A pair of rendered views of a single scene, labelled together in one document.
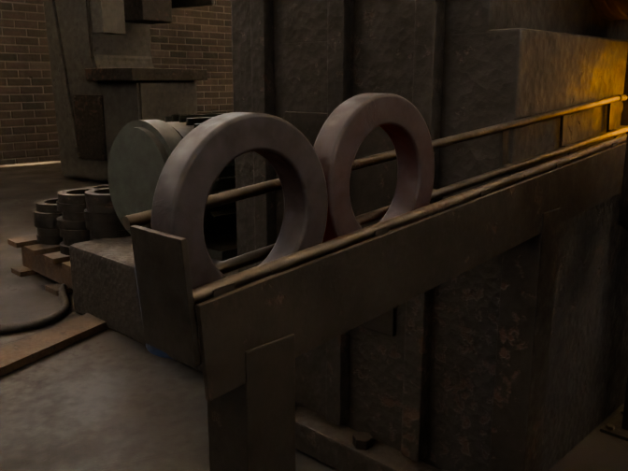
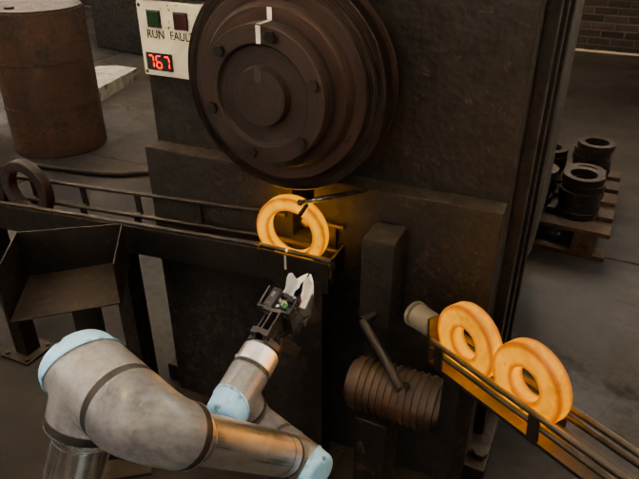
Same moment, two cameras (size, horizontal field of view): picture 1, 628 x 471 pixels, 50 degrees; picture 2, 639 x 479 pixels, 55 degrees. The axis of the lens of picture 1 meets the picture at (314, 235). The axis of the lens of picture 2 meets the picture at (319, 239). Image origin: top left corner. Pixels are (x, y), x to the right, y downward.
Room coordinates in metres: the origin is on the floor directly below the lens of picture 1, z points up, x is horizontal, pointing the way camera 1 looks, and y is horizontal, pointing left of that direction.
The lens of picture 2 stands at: (1.01, -1.96, 1.47)
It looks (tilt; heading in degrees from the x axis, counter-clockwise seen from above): 30 degrees down; 71
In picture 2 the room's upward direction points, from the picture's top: straight up
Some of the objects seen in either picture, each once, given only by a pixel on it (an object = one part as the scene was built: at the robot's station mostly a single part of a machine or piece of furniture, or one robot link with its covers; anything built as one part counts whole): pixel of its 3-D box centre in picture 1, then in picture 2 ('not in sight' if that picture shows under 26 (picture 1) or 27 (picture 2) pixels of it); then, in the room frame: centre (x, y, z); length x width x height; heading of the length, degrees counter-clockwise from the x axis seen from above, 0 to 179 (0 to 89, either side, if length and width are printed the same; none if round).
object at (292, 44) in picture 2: not in sight; (265, 94); (1.31, -0.77, 1.11); 0.28 x 0.06 x 0.28; 136
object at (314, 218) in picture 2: not in sight; (292, 230); (1.38, -0.70, 0.75); 0.18 x 0.03 x 0.18; 137
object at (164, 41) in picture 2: not in sight; (184, 42); (1.21, -0.38, 1.15); 0.26 x 0.02 x 0.18; 136
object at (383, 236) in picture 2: not in sight; (382, 275); (1.56, -0.85, 0.68); 0.11 x 0.08 x 0.24; 46
